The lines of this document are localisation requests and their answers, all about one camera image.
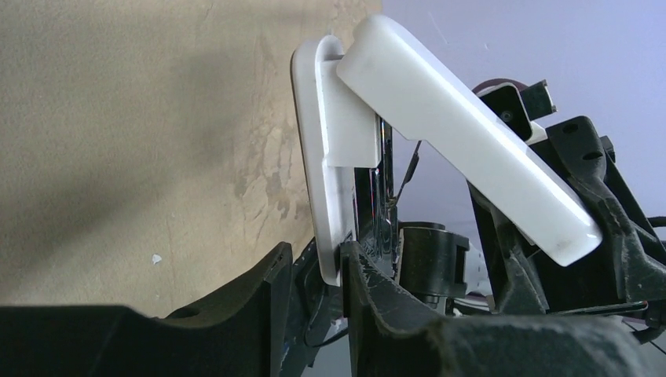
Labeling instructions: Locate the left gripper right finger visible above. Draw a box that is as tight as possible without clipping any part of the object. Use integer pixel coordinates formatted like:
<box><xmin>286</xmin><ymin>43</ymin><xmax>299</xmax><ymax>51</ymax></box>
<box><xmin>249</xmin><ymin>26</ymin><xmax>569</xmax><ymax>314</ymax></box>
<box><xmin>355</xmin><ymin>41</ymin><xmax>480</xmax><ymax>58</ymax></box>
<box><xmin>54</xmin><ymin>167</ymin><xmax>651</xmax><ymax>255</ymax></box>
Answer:
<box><xmin>340</xmin><ymin>242</ymin><xmax>658</xmax><ymax>376</ymax></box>

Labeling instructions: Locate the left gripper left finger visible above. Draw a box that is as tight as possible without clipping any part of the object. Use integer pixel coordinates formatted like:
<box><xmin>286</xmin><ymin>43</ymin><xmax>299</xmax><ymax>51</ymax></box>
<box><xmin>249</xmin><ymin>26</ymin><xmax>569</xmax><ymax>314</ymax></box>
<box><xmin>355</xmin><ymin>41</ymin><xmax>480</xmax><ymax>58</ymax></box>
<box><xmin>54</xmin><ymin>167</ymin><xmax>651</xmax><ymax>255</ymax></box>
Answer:
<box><xmin>1</xmin><ymin>242</ymin><xmax>292</xmax><ymax>376</ymax></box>

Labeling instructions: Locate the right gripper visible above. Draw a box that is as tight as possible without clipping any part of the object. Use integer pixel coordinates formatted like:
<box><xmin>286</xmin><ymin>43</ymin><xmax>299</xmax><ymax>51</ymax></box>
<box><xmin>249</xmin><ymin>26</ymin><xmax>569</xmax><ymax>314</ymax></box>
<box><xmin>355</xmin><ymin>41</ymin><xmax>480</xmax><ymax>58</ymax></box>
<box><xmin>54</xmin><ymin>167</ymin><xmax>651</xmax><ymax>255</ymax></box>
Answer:
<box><xmin>468</xmin><ymin>115</ymin><xmax>666</xmax><ymax>316</ymax></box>

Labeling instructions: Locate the small white stapler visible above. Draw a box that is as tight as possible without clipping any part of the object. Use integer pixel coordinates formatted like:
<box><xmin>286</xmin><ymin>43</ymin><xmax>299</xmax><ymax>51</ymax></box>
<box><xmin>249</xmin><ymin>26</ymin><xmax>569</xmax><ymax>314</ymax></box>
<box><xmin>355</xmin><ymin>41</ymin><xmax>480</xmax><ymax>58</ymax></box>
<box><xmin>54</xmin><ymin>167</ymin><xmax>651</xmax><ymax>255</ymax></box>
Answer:
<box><xmin>291</xmin><ymin>14</ymin><xmax>602</xmax><ymax>286</ymax></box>

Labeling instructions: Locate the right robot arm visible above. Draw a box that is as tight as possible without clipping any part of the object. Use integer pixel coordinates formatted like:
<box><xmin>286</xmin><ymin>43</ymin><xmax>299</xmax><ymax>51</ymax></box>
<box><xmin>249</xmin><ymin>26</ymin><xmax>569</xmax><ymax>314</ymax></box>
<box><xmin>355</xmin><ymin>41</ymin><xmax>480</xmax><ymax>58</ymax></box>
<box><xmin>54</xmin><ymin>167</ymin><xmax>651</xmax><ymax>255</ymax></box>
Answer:
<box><xmin>399</xmin><ymin>116</ymin><xmax>665</xmax><ymax>323</ymax></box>

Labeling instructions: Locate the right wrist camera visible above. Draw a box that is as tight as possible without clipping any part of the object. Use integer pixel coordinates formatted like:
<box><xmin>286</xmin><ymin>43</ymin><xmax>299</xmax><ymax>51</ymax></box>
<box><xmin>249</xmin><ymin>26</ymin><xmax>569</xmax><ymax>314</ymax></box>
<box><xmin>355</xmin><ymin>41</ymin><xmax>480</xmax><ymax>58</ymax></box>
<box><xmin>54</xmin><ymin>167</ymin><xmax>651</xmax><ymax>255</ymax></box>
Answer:
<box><xmin>472</xmin><ymin>78</ymin><xmax>557</xmax><ymax>145</ymax></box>

